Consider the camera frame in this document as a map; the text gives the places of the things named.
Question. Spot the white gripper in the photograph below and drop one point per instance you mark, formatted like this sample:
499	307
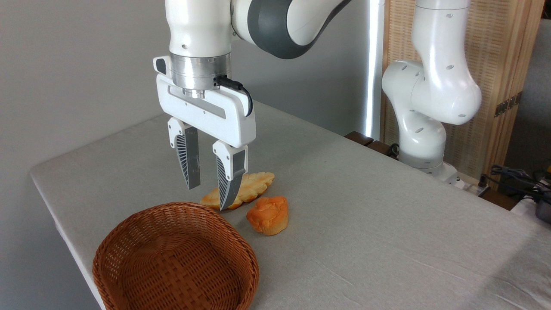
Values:
224	116

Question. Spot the round orange bread bun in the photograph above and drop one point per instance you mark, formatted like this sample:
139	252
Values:
267	215

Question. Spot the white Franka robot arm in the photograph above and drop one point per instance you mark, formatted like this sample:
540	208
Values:
434	86

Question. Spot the long pale leaf-shaped bread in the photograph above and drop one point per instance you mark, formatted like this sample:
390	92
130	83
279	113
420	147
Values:
255	183

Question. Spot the brown woven wicker basket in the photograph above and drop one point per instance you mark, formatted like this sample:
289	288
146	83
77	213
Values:
172	258

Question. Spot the dark brown wooden piece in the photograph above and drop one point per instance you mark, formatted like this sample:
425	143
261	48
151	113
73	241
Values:
358	137
381	147

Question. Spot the shiny silver vertical pole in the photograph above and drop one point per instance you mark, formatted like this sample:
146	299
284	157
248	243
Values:
374	64

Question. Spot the white power strip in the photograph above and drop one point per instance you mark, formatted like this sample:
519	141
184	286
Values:
471	184

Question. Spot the brass screen hinge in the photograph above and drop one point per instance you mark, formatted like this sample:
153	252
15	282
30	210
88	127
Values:
508	104

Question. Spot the wooden folding screen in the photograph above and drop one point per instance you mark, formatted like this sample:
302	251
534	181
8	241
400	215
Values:
495	47

